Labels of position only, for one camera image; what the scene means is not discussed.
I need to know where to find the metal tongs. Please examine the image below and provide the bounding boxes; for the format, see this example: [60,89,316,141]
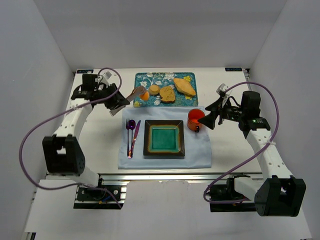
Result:
[109,86,147,116]

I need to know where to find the round orange bread roll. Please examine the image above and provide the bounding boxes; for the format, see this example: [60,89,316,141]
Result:
[139,91,150,101]

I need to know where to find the small pale round bun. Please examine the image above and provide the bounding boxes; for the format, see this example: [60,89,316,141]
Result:
[148,84,160,96]

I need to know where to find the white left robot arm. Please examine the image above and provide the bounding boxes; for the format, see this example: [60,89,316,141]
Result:
[42,71,130,187]

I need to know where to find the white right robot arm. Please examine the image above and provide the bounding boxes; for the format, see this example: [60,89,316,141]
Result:
[199,90,306,217]

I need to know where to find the long golden bread loaf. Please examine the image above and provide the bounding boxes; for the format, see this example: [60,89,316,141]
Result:
[173,78,196,97]

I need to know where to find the brown bread slice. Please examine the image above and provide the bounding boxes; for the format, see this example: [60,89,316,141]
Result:
[159,86,176,103]

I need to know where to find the orange mug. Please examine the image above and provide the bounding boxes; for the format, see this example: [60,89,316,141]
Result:
[187,108,205,133]

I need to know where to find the purple metallic fork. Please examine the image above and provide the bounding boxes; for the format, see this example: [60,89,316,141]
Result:
[125,118,131,157]

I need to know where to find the purple metallic spoon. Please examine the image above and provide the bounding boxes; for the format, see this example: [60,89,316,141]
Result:
[128,119,136,159]

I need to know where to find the purple metallic knife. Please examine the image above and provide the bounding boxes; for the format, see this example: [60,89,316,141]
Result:
[130,120,141,158]

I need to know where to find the teal floral tray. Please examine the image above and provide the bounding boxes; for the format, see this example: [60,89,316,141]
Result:
[133,72,199,108]

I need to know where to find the light blue cloth napkin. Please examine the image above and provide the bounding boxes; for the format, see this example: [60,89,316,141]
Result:
[118,107,212,170]

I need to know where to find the right blue table label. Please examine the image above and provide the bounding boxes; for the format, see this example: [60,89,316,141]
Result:
[224,67,243,72]

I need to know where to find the blue table label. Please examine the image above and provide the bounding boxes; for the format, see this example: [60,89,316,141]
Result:
[76,69,94,74]
[224,67,243,72]

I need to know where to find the square teal glazed plate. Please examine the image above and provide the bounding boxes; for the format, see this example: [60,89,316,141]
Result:
[143,119,185,158]

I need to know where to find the left blue table label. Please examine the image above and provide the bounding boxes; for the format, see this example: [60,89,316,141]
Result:
[76,69,94,74]

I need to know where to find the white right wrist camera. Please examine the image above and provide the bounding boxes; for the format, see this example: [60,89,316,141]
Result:
[216,83,230,107]

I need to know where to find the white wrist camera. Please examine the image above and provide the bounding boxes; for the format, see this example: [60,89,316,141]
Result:
[216,83,230,107]
[97,71,112,89]

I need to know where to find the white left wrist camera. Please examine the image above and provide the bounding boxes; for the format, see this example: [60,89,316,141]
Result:
[97,71,112,89]

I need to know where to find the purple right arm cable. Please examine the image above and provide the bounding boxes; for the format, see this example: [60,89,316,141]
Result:
[202,81,279,203]

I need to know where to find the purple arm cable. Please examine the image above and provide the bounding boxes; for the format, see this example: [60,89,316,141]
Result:
[202,81,279,203]
[19,67,123,210]

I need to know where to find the aluminium front rail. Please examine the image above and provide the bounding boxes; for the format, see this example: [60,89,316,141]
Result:
[45,173,263,181]

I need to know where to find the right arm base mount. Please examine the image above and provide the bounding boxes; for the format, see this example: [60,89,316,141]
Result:
[207,173,256,213]

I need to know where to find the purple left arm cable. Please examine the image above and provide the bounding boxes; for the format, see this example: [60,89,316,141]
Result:
[19,67,123,210]

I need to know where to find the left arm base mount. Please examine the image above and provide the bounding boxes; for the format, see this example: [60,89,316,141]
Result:
[73,177,128,210]

